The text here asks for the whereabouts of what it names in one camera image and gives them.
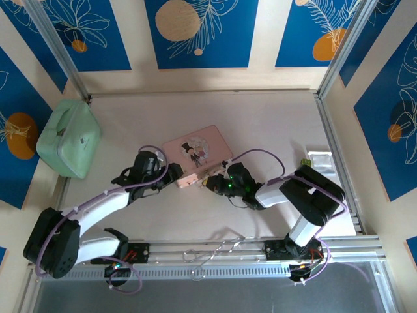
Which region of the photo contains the pink box with wedding couple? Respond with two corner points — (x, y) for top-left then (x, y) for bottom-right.
(162, 125), (233, 190)

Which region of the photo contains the mint green zipper bag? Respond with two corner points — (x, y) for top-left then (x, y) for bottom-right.
(35, 99), (102, 179)

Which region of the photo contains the clear plastic container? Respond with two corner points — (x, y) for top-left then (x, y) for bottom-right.
(308, 150), (335, 177)

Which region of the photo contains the grey metal panel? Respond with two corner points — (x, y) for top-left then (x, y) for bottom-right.
(31, 276), (387, 313)

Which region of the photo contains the aluminium frame front rail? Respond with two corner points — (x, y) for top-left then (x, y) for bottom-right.
(27, 234), (388, 271)

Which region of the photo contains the bent metal wire hook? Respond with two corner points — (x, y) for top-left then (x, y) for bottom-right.
(182, 236), (247, 281)

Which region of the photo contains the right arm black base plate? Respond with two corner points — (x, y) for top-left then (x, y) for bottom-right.
(264, 240), (326, 261)

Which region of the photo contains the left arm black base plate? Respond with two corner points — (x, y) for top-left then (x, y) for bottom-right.
(90, 243), (151, 265)

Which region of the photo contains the slotted grey cable duct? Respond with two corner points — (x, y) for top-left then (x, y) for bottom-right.
(42, 262), (375, 282)

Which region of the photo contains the blue floral wall poster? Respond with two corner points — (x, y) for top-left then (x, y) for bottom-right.
(144, 0), (260, 70)
(37, 0), (132, 72)
(275, 0), (362, 68)

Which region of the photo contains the aluminium frame post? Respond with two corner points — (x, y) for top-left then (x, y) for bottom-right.
(24, 0), (93, 100)
(317, 0), (375, 98)

